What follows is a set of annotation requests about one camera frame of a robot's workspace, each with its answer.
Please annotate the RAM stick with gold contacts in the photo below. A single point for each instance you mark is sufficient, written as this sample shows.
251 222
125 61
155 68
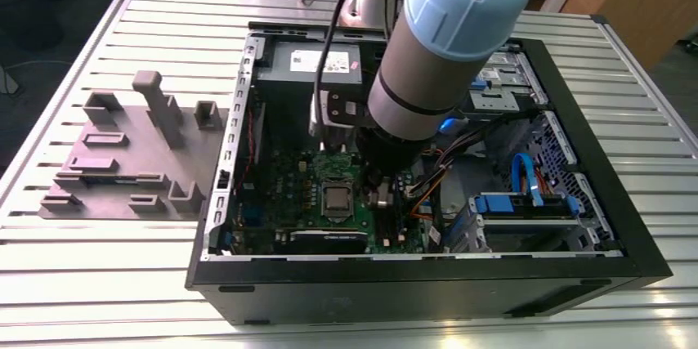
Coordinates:
109 180

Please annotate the wooden cabinet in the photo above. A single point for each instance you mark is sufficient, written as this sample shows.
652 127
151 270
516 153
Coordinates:
644 5

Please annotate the boxy white wrist camera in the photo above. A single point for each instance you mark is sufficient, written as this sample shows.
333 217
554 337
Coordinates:
344 110

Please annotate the black RAM slot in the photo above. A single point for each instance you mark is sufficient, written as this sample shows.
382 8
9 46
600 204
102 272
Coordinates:
380 226

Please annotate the green motherboard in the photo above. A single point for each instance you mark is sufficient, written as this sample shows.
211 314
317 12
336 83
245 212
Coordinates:
294 185

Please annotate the grey metal drive cage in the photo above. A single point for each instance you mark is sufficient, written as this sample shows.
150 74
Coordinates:
502 99

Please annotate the grey parts rack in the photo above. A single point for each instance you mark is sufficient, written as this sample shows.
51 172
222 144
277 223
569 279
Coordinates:
137 140

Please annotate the grey power supply unit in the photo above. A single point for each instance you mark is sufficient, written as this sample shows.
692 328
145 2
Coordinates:
283 99

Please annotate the hard disk in blue carrier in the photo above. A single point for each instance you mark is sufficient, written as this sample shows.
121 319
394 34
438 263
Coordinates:
502 204

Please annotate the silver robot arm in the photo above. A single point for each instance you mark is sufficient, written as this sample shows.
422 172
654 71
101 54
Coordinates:
414 91

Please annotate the black PC case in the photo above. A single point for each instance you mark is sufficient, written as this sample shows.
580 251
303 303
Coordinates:
382 283

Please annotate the blue plastic drive latch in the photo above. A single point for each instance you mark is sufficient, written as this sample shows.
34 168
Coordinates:
478 85

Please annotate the black graphics card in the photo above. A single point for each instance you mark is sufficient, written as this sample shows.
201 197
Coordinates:
328 240

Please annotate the grey metal disk bay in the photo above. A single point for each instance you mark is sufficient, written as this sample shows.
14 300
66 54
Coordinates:
524 224

